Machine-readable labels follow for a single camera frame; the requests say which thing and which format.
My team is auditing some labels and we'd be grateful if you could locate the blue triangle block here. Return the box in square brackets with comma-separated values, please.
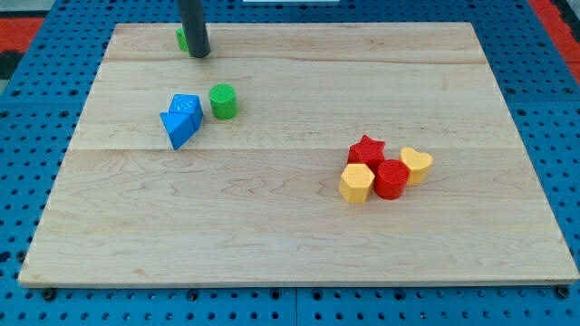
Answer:
[159, 112, 196, 150]

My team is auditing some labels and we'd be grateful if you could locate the blue cube block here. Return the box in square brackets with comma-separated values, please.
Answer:
[169, 94, 203, 130]

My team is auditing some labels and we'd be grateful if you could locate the green cylinder block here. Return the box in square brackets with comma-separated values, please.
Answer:
[208, 83, 238, 120]

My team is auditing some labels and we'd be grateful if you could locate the green star block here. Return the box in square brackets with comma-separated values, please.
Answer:
[175, 27, 189, 52]

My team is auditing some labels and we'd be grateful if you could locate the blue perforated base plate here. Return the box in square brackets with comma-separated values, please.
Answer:
[1, 0, 579, 325]

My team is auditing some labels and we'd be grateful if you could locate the red cylinder block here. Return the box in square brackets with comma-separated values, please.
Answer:
[374, 159, 411, 200]

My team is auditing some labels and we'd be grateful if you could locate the red star block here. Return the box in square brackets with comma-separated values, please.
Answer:
[347, 135, 386, 173]

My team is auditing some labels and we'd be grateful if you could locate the light wooden board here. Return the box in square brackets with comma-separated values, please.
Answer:
[19, 23, 579, 289]

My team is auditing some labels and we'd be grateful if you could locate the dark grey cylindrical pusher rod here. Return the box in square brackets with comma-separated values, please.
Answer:
[178, 0, 211, 58]

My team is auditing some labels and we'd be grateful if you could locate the yellow heart block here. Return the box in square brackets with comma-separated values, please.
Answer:
[400, 147, 433, 186]

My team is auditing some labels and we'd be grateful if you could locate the yellow hexagon block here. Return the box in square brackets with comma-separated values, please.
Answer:
[339, 163, 375, 204]

